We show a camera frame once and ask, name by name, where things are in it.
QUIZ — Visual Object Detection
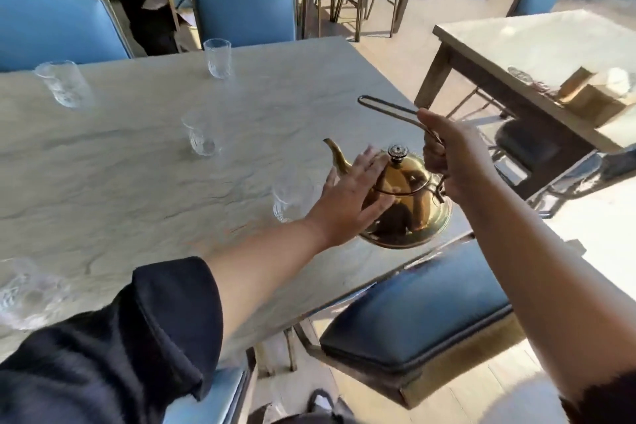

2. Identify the person's left hand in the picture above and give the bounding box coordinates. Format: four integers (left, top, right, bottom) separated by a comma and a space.
305, 145, 396, 249

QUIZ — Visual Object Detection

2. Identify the person's right hand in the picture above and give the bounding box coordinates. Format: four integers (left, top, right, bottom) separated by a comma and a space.
416, 108, 499, 205

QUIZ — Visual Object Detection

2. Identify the golden metal teapot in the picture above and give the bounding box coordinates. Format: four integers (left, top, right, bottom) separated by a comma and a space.
324, 95, 453, 249

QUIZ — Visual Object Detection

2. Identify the person's right forearm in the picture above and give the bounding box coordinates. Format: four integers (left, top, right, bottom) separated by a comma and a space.
456, 175, 636, 402

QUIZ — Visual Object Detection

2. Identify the person's left forearm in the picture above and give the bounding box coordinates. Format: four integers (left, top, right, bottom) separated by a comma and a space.
205, 217, 331, 342

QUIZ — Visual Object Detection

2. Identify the clear drinking glass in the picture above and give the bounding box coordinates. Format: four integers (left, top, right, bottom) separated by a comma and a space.
34, 60, 96, 112
181, 111, 220, 157
0, 257, 73, 331
272, 173, 320, 224
203, 38, 233, 80

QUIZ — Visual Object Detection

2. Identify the glass ashtray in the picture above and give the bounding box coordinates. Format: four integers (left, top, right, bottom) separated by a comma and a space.
507, 66, 535, 87

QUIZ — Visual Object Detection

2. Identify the wooden side table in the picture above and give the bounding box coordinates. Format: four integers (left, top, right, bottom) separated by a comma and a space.
413, 9, 636, 201

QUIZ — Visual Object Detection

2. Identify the wooden tissue box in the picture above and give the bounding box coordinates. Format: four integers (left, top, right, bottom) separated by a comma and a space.
556, 66, 636, 129

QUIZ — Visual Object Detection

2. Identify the black left sleeve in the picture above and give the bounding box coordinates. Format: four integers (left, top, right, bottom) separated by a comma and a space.
0, 257, 224, 424

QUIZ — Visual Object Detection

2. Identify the black sleeve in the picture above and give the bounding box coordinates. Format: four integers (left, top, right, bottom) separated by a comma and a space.
560, 371, 636, 424
0, 257, 224, 424

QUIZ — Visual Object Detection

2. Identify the black right sleeve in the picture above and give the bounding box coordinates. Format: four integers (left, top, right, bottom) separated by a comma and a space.
560, 371, 636, 424

